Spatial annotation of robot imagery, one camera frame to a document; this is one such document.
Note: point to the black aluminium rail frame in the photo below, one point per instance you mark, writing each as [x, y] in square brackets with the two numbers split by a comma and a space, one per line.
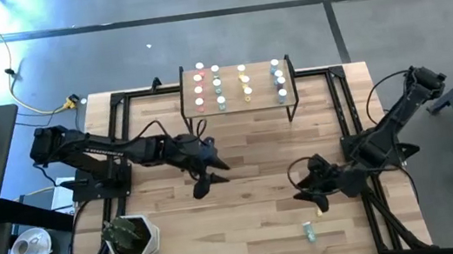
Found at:
[139, 94]

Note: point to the green cactus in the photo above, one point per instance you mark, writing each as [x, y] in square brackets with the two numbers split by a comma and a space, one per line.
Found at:
[120, 237]

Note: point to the small white disc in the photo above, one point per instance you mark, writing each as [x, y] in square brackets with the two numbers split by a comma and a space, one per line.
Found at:
[83, 101]

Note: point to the large teal pill bottle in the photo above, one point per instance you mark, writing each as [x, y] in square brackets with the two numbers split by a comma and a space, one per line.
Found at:
[217, 83]

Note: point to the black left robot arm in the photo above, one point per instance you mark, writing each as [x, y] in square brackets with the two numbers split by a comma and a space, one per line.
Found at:
[102, 150]

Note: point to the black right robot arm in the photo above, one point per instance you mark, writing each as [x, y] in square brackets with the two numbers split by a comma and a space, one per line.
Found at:
[393, 131]

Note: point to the pink pill bottle white cap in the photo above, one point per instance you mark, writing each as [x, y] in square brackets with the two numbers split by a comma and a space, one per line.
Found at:
[198, 90]
[197, 78]

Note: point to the white cup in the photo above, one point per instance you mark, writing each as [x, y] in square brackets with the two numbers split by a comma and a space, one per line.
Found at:
[27, 246]

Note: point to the blue bottle red pills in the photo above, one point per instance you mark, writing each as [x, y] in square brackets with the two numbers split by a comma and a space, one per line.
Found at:
[280, 80]

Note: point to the black frame clamp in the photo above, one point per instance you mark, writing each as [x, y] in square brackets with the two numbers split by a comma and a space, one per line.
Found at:
[155, 84]

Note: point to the small pink pill bottle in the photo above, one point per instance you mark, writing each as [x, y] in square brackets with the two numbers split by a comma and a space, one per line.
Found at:
[199, 65]

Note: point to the wooden shelf black metal legs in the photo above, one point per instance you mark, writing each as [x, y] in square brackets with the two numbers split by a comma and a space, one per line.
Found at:
[236, 103]

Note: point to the green pill bottle white cap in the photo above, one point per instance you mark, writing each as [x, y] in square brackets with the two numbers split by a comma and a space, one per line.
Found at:
[309, 232]

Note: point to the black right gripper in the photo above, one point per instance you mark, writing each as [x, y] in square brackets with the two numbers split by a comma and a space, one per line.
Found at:
[325, 179]

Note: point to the white hexagonal plant pot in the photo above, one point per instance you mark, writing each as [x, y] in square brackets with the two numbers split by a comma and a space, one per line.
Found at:
[151, 242]

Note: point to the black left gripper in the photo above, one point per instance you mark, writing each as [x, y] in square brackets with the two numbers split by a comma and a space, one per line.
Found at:
[197, 157]

